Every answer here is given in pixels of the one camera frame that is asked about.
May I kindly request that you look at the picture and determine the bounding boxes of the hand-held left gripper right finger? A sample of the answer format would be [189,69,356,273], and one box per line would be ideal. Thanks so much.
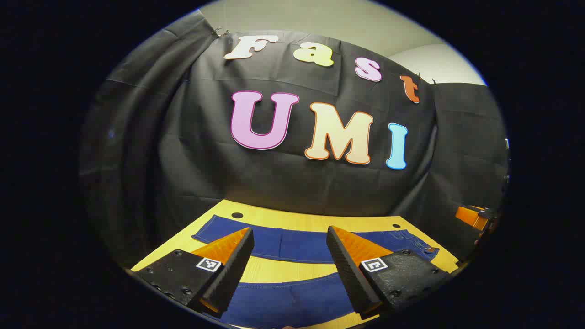
[326,225,453,320]

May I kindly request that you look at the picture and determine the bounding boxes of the blue denim jeans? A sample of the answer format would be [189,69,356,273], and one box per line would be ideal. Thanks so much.
[192,215,440,327]

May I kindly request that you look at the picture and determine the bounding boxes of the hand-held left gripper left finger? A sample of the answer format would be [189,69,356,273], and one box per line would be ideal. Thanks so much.
[133,227,255,319]

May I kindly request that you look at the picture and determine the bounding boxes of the black backdrop cloth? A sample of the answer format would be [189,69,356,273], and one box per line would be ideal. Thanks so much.
[79,9,510,270]

